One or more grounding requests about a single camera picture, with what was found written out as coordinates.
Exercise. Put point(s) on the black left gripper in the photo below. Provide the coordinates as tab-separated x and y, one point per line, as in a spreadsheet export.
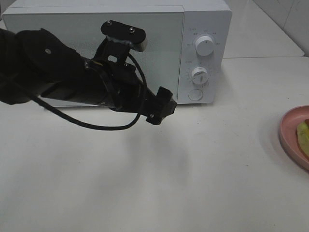
112	82

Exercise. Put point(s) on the round door release button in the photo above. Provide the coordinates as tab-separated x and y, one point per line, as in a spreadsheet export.
195	95

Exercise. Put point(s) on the white timer knob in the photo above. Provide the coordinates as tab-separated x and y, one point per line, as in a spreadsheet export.
199	75

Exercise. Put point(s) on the pink round plate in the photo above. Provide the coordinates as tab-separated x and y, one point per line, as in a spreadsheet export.
288	135

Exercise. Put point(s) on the white bread sandwich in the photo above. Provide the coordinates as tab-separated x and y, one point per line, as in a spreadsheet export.
303	136

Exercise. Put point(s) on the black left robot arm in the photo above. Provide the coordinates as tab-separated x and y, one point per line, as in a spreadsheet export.
35	66

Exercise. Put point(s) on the white microwave oven body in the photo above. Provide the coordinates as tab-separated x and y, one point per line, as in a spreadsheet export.
200	17

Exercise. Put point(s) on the white upper power knob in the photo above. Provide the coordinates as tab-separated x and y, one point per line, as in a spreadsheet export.
204	45

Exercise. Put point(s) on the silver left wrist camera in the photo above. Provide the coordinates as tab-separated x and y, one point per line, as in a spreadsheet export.
121	33

